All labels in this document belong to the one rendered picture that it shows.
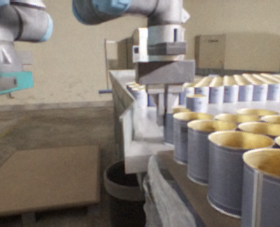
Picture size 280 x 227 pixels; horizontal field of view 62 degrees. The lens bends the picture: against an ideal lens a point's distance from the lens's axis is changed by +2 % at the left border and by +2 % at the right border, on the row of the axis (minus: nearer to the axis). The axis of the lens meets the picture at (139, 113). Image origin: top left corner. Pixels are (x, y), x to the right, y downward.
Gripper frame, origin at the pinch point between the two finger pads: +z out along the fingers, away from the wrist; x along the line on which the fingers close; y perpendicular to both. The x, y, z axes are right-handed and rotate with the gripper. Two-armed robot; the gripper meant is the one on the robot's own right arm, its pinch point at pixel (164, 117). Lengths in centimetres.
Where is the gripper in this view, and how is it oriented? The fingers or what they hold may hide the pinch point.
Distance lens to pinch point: 56.0
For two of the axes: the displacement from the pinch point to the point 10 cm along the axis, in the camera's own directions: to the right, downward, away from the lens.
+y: -1.6, -2.1, 9.6
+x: -9.9, 0.6, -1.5
